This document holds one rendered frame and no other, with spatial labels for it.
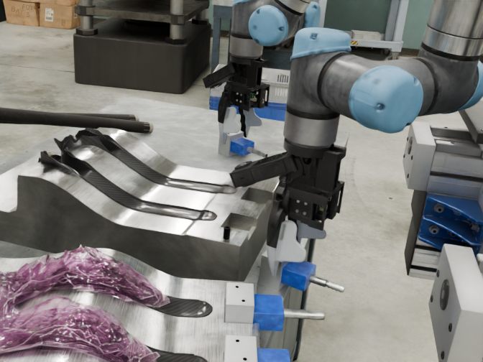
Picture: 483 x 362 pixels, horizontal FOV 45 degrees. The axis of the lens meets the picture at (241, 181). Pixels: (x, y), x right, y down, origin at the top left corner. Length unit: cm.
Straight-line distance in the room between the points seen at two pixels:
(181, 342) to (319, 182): 29
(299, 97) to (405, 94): 15
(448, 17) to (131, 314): 53
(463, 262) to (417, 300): 177
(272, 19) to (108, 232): 50
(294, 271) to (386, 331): 137
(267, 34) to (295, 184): 39
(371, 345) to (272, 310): 142
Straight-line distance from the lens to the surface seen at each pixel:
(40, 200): 98
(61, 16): 748
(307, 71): 76
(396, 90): 68
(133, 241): 92
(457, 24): 77
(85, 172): 101
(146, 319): 74
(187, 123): 163
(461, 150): 109
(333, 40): 76
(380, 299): 241
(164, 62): 478
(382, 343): 219
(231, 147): 140
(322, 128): 79
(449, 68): 78
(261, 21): 113
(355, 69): 71
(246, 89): 132
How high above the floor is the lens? 132
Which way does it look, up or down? 24 degrees down
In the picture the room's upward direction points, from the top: 5 degrees clockwise
